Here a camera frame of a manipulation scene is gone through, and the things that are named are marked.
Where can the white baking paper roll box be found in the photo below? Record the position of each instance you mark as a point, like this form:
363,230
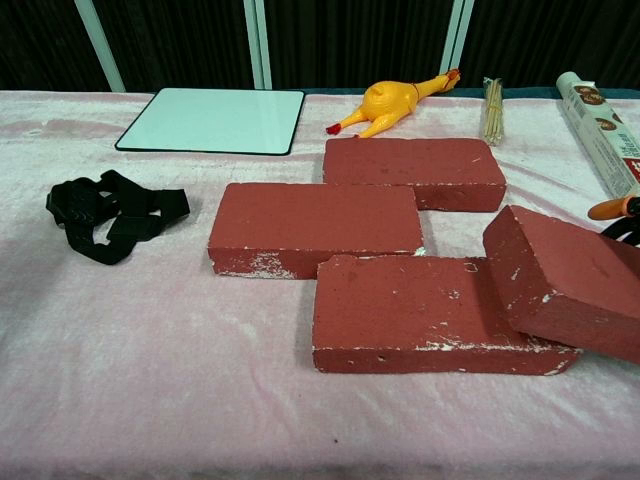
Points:
595,120

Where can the red brick with scuffed face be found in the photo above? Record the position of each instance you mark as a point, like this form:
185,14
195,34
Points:
400,310

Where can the double pale frame post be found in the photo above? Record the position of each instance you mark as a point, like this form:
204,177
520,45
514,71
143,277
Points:
259,45

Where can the bundle of bamboo skewers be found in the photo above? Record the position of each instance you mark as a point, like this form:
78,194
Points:
492,112

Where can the slanted pale frame post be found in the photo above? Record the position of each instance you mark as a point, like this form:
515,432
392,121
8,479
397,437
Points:
100,45

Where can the white board with black rim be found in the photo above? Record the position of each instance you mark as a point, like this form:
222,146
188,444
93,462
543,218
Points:
215,120

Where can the red brick with chipped side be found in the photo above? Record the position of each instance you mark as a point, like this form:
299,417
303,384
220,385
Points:
310,220

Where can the yellow rubber chicken toy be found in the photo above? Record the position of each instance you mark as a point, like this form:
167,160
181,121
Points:
387,102

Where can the pink plush tablecloth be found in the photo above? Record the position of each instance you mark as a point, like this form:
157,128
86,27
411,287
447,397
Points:
150,350

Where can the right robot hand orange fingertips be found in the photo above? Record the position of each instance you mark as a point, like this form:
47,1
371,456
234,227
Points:
612,209

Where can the red brick with white scratch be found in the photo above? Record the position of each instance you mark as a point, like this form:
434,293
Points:
400,162

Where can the black pleated curtain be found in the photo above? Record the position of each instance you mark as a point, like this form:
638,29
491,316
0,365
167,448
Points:
180,40

